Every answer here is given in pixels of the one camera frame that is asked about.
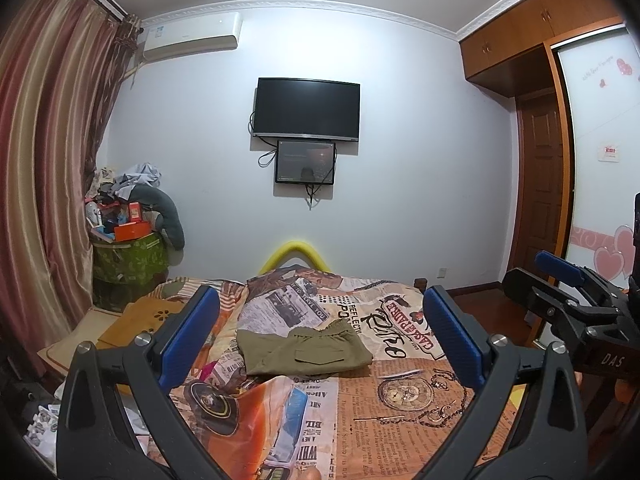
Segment orange box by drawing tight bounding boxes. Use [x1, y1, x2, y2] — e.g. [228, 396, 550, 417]
[114, 220, 152, 242]

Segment wooden door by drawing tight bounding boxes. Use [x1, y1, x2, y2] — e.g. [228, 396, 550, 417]
[515, 92, 572, 288]

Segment black wall television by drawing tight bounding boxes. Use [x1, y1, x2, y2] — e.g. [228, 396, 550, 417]
[252, 77, 361, 144]

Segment wooden lap tray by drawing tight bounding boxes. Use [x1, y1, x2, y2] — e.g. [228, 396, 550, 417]
[97, 295, 177, 352]

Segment yellow foam tube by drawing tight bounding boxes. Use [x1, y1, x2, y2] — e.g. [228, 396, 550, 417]
[257, 241, 332, 277]

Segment scattered white papers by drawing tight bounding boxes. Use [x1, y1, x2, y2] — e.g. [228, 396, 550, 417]
[24, 399, 67, 447]

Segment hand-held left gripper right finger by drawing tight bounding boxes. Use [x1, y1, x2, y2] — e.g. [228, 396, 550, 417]
[422, 285, 588, 480]

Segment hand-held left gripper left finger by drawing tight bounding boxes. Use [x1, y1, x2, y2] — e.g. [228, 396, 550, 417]
[56, 284, 221, 480]

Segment wooden overhead cabinet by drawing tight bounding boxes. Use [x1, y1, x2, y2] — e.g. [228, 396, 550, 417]
[459, 0, 627, 97]

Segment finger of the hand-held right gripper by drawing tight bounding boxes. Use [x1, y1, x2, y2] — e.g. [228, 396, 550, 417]
[502, 268, 608, 341]
[534, 251, 626, 302]

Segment striped pink curtain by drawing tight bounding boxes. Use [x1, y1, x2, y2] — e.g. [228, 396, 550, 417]
[0, 0, 142, 361]

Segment khaki pants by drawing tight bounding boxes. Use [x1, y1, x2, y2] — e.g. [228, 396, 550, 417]
[236, 322, 375, 379]

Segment white air conditioner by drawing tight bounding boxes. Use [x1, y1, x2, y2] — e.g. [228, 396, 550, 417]
[142, 12, 244, 64]

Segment green storage box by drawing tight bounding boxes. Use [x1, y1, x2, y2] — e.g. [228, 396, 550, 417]
[92, 230, 169, 287]

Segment white wardrobe sliding door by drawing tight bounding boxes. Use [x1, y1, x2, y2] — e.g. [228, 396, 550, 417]
[550, 25, 640, 292]

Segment pile of clothes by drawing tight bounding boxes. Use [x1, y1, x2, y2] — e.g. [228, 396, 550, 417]
[95, 162, 163, 202]

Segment printed blanket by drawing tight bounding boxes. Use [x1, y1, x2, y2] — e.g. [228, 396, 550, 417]
[107, 265, 531, 480]

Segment small black wall monitor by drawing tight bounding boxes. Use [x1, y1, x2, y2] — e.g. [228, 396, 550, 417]
[275, 139, 336, 186]

